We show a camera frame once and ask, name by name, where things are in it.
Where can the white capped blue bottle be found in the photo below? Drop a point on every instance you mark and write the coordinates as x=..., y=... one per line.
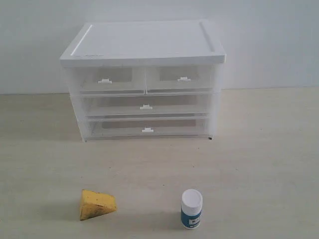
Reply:
x=191, y=208

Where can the clear bottom wide drawer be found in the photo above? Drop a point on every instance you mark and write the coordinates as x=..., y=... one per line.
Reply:
x=143, y=127

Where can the clear wide drawer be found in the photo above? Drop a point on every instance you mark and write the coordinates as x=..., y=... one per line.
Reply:
x=138, y=105
x=143, y=127

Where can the white plastic drawer cabinet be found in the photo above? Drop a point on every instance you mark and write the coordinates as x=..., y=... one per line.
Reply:
x=143, y=44

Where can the clear middle wide drawer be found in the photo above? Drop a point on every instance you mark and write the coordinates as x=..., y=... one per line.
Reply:
x=138, y=105

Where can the yellow wedge sponge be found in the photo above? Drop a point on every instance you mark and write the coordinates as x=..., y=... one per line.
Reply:
x=94, y=204

